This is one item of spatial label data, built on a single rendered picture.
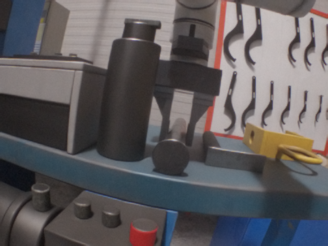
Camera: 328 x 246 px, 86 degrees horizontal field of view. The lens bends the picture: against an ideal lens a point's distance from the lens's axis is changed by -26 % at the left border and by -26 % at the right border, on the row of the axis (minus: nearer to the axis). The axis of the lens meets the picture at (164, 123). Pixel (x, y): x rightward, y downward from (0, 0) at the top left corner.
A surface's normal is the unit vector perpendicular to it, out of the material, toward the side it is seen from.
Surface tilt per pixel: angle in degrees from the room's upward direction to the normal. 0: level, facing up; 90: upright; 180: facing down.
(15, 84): 90
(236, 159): 90
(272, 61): 90
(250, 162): 90
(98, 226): 0
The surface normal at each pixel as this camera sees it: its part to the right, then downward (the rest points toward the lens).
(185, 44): -0.10, 0.11
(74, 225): 0.16, -0.98
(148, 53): 0.58, 0.20
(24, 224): 0.06, -0.66
